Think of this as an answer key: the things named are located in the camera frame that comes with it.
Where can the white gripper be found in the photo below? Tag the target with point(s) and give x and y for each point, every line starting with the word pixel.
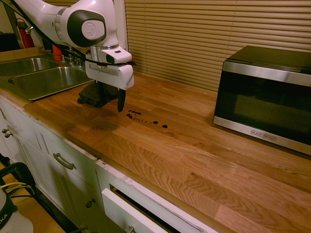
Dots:
pixel 109 75

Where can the dark grey terry cloth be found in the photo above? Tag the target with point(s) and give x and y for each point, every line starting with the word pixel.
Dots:
pixel 91 95

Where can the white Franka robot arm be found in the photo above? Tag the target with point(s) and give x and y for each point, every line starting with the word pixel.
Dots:
pixel 73 14

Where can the dark liquid spill drops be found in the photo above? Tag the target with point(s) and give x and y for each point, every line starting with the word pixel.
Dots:
pixel 155 122

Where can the chrome sink faucet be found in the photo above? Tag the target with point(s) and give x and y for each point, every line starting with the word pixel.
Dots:
pixel 73 59

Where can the stainless steel double sink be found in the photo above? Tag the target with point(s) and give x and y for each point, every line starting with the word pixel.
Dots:
pixel 46 80

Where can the white cabinet door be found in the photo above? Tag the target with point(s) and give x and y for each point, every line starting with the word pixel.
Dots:
pixel 63 174

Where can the beige window blinds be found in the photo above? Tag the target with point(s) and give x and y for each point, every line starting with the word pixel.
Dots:
pixel 194 36

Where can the red fire extinguisher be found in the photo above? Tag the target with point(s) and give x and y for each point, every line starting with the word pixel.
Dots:
pixel 26 36

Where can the round metal cabinet knob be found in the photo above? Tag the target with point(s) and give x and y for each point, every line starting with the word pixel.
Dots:
pixel 8 135
pixel 90 203
pixel 4 131

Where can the white open drawer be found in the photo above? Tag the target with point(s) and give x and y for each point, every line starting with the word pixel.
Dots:
pixel 126 213

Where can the black steel microwave oven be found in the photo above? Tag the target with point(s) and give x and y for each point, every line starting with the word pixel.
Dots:
pixel 262 97

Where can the white Franka device with label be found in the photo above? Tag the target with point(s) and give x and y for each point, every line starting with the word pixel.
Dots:
pixel 12 216

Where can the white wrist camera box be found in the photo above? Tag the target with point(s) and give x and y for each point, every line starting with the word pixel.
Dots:
pixel 116 57

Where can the black metal stand frame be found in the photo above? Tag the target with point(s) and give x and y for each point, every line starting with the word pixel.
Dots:
pixel 24 170

